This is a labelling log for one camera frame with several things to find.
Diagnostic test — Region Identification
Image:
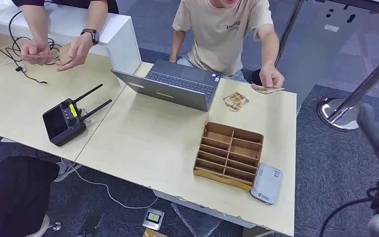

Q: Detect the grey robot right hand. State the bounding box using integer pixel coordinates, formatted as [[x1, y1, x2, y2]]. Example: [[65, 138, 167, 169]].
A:
[[356, 103, 379, 215]]

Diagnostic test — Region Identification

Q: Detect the person's left hand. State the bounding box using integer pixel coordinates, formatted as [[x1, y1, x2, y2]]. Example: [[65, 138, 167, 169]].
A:
[[56, 33, 94, 72], [251, 64, 285, 91]]

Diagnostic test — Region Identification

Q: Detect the person's right hand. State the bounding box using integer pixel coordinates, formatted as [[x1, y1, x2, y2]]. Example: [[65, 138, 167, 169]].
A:
[[21, 39, 52, 65]]

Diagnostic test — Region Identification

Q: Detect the patterned ID card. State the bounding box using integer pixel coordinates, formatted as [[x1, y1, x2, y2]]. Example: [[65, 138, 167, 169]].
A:
[[256, 86, 285, 95]]

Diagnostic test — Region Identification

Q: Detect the small brown wooden piece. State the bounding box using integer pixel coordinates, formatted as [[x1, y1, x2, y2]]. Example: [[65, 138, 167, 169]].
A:
[[58, 44, 73, 66]]

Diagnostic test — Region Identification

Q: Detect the stack of patterned cards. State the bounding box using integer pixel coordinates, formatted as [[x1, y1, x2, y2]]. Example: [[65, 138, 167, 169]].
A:
[[223, 92, 250, 113]]

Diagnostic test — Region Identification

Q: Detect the person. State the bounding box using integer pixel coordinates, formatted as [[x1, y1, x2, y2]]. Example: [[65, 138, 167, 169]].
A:
[[0, 156, 60, 237], [169, 0, 285, 91], [11, 0, 119, 72]]

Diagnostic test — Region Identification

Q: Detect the wooden card organizer box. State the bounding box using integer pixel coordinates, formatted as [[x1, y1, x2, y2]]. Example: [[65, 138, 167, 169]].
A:
[[193, 121, 265, 192]]

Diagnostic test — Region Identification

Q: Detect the white card reader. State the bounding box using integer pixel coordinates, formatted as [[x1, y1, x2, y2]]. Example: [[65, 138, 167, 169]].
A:
[[250, 163, 283, 206]]

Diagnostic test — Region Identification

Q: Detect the black wristwatch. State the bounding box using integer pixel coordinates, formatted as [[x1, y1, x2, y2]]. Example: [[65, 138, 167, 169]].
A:
[[80, 28, 100, 46]]

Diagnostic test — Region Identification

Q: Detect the chrome stanchion with silver base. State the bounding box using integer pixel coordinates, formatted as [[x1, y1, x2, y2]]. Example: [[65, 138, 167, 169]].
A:
[[317, 44, 379, 131]]

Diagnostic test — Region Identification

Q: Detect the grey metal board with holes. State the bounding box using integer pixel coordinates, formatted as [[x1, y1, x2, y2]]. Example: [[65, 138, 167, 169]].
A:
[[276, 0, 379, 110]]

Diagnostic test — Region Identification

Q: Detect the white cabinet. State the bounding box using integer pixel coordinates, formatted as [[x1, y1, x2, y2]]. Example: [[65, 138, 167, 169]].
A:
[[0, 0, 143, 87]]

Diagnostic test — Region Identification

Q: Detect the chrome stanchion with black base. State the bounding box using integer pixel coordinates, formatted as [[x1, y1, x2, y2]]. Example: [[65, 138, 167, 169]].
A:
[[250, 0, 306, 86]]

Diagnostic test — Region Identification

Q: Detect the black remote controller with antennas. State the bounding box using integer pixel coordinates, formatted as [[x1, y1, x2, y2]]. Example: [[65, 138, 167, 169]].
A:
[[42, 83, 113, 147]]

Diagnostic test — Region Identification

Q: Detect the grey laptop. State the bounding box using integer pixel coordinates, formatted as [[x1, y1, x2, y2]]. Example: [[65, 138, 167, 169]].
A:
[[111, 59, 222, 113]]

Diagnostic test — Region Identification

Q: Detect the white shoe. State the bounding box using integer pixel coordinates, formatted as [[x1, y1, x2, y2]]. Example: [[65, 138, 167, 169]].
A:
[[53, 160, 79, 183]]

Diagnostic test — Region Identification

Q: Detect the white desk beam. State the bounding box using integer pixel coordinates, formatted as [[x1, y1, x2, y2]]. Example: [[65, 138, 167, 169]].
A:
[[152, 190, 257, 230]]

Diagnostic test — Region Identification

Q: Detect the plastic wrapped desk foot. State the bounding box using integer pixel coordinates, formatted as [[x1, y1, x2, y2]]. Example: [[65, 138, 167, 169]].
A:
[[171, 203, 223, 237]]

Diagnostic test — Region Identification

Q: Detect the metal floor socket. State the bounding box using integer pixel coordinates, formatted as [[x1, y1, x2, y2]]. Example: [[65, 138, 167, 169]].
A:
[[142, 208, 165, 231]]

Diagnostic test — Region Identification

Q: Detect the yellow patterned object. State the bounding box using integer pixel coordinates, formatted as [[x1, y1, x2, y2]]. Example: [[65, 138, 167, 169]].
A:
[[143, 228, 169, 237]]

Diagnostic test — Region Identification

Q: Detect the black cable tangle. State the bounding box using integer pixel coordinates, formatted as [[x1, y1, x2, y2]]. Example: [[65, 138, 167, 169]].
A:
[[0, 2, 63, 85]]

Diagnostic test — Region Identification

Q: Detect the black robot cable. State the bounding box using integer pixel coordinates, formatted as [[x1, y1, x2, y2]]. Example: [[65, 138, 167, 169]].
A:
[[319, 196, 377, 237]]

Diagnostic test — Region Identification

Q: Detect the white cable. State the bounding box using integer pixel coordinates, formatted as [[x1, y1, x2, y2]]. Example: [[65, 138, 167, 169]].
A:
[[60, 158, 159, 210]]

